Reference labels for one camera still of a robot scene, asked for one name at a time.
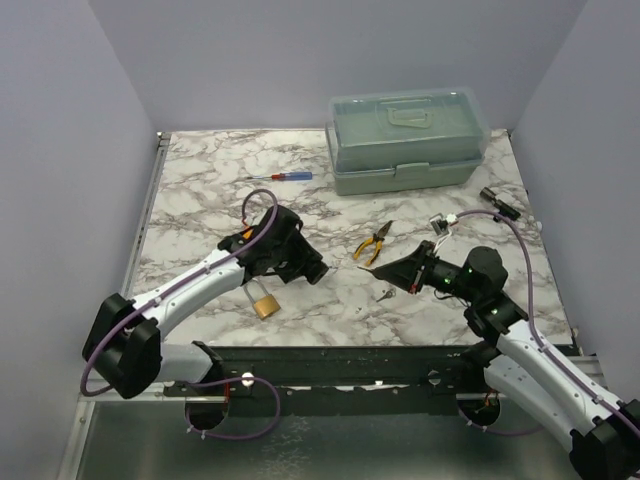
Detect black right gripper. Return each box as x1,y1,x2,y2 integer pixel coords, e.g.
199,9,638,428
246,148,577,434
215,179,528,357
374,240,480,303

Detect silver keys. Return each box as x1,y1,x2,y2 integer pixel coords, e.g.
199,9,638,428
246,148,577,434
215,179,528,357
377,289,396,302

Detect black padlock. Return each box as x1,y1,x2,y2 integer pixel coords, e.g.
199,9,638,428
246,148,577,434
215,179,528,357
304,260,329,285

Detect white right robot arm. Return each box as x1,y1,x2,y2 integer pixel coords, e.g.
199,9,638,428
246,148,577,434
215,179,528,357
371,241,639,479

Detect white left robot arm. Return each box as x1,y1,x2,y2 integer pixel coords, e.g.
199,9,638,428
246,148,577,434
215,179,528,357
82,206,328,399

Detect yellow black pliers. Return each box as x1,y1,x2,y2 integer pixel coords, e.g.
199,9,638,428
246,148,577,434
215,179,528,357
352,220,393,267

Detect brass padlock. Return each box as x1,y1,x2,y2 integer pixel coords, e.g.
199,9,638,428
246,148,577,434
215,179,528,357
243,279,281,320

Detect red blue screwdriver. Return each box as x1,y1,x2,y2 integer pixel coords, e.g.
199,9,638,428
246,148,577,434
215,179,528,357
246,171,313,181

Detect black T-shaped tool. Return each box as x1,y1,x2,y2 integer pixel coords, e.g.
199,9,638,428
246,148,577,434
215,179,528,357
480,187,521,221

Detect green plastic toolbox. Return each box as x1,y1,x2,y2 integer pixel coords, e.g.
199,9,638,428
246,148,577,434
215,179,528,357
325,88,490,196

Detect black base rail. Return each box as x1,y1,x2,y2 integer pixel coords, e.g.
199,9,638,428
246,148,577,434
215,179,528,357
163,346,489,417

